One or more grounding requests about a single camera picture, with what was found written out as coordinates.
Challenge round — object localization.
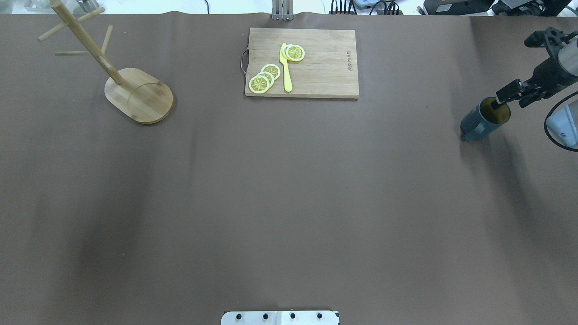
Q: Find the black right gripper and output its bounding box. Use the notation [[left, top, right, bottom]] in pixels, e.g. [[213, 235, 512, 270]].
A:
[[490, 58, 578, 110]]

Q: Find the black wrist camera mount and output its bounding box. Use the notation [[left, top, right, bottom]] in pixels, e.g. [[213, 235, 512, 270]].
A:
[[523, 27, 578, 59]]

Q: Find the wooden cup storage rack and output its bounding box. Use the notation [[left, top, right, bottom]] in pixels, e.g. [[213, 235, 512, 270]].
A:
[[37, 0, 175, 124]]

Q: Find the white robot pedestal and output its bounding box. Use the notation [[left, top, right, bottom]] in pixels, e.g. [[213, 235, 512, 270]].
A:
[[220, 310, 340, 325]]

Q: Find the yellow plastic knife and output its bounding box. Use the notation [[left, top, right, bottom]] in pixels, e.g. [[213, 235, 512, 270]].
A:
[[279, 43, 293, 93]]

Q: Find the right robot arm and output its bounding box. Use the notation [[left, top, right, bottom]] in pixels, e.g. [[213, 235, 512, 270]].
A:
[[490, 27, 578, 111]]

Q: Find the lemon slice on knife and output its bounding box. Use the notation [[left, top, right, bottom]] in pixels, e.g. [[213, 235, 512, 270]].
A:
[[284, 44, 305, 62]]

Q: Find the wooden cutting board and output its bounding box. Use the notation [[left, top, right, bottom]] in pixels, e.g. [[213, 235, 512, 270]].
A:
[[244, 28, 359, 100]]

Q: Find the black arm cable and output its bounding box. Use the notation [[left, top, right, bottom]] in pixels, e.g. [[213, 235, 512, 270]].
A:
[[544, 90, 578, 153]]

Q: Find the teal cup yellow inside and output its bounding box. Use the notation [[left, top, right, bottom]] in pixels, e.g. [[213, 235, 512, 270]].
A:
[[460, 97, 511, 142]]

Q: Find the aluminium frame post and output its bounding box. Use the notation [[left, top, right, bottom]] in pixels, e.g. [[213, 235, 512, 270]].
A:
[[272, 0, 294, 21]]

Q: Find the lemon slice front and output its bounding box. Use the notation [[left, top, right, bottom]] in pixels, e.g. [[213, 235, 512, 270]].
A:
[[248, 74, 271, 94]]

